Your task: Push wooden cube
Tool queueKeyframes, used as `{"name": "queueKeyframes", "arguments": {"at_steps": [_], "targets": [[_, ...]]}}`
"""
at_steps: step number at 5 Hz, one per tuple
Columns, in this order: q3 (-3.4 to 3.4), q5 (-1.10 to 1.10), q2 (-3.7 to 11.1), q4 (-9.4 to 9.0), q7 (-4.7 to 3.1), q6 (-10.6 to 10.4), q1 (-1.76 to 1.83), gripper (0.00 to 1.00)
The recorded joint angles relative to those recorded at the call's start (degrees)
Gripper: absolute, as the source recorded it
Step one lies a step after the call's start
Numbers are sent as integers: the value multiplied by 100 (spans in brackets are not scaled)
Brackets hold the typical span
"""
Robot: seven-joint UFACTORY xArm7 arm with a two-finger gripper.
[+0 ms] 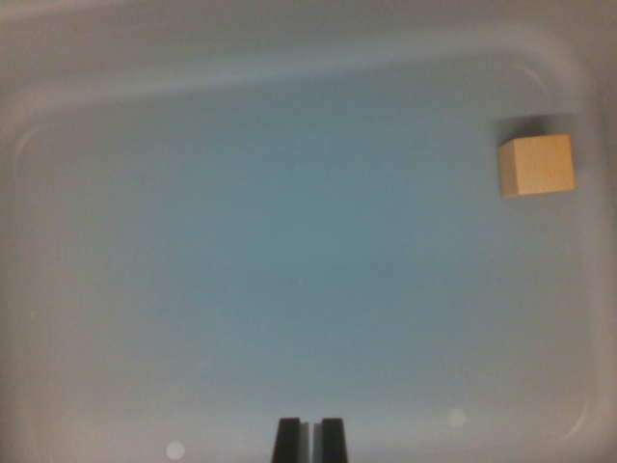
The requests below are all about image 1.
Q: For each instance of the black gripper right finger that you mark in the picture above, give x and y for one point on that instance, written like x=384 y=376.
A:
x=332 y=441

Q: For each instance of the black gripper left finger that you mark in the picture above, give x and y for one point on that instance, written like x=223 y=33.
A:
x=288 y=441

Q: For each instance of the light wooden cube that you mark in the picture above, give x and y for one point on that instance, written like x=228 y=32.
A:
x=540 y=166

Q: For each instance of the translucent plastic bin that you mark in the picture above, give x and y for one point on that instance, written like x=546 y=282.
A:
x=270 y=241

